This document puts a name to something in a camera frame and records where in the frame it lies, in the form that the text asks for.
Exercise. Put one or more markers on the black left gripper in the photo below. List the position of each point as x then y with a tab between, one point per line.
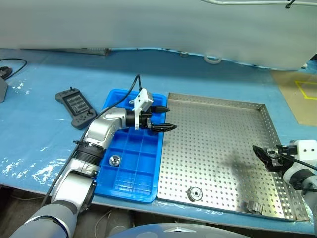
143	116

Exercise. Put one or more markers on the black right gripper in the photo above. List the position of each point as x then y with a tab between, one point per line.
287	149

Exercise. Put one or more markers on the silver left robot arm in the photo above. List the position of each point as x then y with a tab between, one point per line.
99	129

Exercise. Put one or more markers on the blue compartment tray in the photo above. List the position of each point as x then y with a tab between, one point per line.
133	158

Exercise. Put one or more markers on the gray panel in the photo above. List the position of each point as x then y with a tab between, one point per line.
2	90

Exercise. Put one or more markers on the perforated steel tray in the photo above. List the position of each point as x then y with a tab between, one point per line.
210	148

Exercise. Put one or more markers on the white tape roll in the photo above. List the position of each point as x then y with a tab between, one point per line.
212	60

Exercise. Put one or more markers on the dark grey remote controller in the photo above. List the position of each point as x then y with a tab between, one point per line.
74	106

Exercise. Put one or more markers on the perforated metal plate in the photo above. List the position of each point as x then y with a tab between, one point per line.
99	51

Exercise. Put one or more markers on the white plastic sheet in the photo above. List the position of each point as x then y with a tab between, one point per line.
148	24

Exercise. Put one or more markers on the grey rounded shell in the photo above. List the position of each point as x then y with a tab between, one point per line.
173	231

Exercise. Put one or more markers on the blue plastic table cover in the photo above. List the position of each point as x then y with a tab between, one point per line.
37	119

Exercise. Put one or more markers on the white pipe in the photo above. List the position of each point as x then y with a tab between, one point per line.
247	2

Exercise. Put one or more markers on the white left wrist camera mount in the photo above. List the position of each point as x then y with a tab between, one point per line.
142	99

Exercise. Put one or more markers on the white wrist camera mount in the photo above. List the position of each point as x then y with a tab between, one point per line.
142	99
305	148

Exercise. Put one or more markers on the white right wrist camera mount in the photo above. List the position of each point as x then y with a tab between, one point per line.
305	148

